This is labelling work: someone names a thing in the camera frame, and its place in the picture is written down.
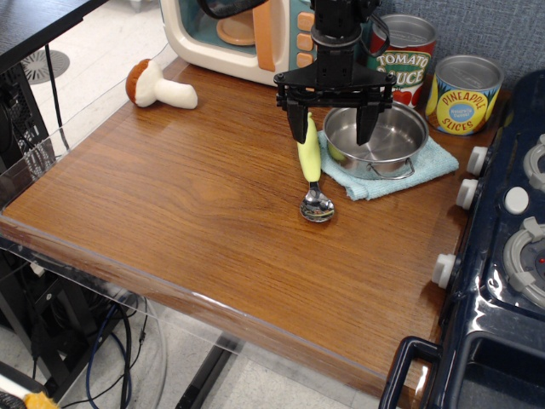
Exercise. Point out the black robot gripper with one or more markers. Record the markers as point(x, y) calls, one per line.
point(335, 79)

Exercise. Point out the silver steel bowl with handles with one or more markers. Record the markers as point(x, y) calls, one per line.
point(400, 134)

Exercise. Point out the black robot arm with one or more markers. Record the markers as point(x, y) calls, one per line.
point(341, 19)

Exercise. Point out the tomato sauce can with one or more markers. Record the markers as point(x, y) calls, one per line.
point(402, 45)

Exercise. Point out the toy microwave oven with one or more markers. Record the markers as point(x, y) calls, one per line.
point(254, 45)

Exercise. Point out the light blue folded cloth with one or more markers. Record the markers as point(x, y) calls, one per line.
point(431, 162)

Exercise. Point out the pineapple slices can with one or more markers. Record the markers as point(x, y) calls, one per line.
point(463, 94)

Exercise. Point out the plush mushroom toy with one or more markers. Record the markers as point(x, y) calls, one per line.
point(146, 84)

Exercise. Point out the black table leg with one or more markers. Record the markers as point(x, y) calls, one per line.
point(208, 373)

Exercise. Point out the dark blue toy stove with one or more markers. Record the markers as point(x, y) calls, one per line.
point(491, 350)

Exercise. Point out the clear acrylic table guard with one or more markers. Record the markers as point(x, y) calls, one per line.
point(199, 210)

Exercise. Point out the round floor drain grate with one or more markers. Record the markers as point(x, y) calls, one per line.
point(40, 66)

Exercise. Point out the black desk at left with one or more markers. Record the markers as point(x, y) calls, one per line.
point(27, 26)

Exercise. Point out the yellow fuzzy object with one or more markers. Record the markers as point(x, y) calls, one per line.
point(39, 401)

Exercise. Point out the spoon with yellow handle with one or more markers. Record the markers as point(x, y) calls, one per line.
point(315, 206)

